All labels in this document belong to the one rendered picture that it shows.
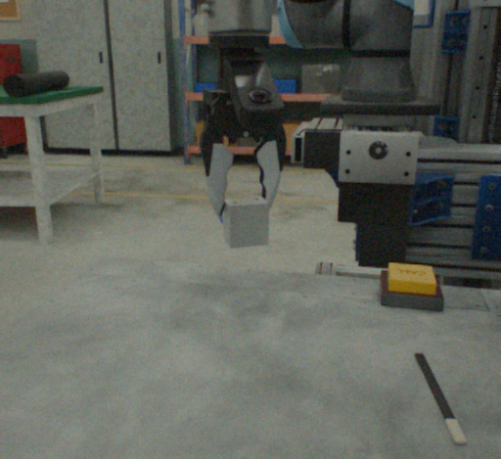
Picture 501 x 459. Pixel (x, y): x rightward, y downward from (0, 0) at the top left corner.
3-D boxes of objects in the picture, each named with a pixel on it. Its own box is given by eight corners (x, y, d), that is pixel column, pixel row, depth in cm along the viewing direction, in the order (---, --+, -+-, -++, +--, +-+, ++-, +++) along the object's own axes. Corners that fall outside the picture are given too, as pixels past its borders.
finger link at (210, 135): (229, 178, 64) (245, 109, 62) (232, 181, 62) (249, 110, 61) (192, 171, 63) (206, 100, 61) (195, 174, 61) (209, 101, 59)
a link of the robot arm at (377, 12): (411, 49, 100) (418, -28, 96) (341, 50, 103) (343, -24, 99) (411, 50, 111) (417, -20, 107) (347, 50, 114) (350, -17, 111)
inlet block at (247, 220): (207, 218, 75) (206, 182, 73) (242, 215, 76) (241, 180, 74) (230, 249, 62) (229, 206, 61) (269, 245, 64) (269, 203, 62)
